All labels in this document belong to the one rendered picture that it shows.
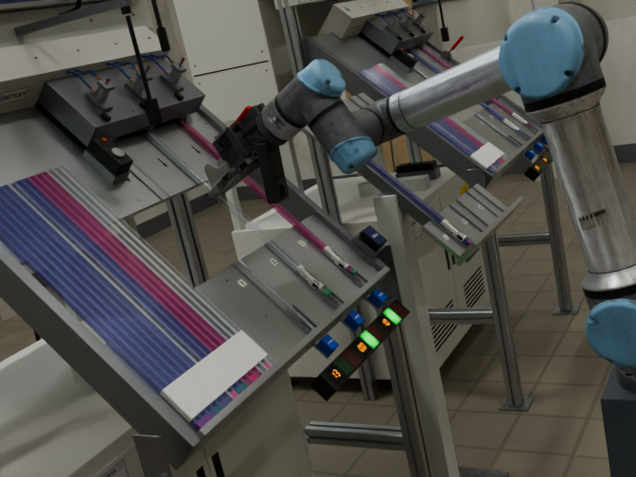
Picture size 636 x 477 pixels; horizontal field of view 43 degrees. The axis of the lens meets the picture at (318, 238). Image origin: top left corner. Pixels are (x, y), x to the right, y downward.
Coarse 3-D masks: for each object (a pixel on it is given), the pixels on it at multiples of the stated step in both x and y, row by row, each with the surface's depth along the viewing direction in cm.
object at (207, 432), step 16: (384, 272) 165; (368, 288) 158; (352, 304) 153; (336, 320) 149; (320, 336) 146; (288, 352) 133; (304, 352) 143; (272, 368) 128; (288, 368) 140; (256, 384) 124; (240, 400) 120; (224, 416) 116; (208, 432) 113
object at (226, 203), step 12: (156, 144) 160; (180, 156) 159; (192, 168) 158; (204, 180) 158; (228, 204) 156; (240, 216) 155; (252, 228) 155; (264, 240) 154; (276, 252) 154; (300, 264) 154; (324, 288) 152
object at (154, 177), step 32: (0, 128) 140; (32, 128) 144; (160, 128) 165; (0, 160) 134; (32, 160) 138; (64, 160) 142; (160, 160) 157; (192, 160) 162; (96, 192) 140; (128, 192) 145; (160, 192) 150
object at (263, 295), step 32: (320, 224) 169; (256, 256) 151; (320, 256) 161; (352, 256) 167; (224, 288) 140; (256, 288) 144; (288, 288) 149; (352, 288) 159; (256, 320) 138; (288, 320) 142; (320, 320) 147
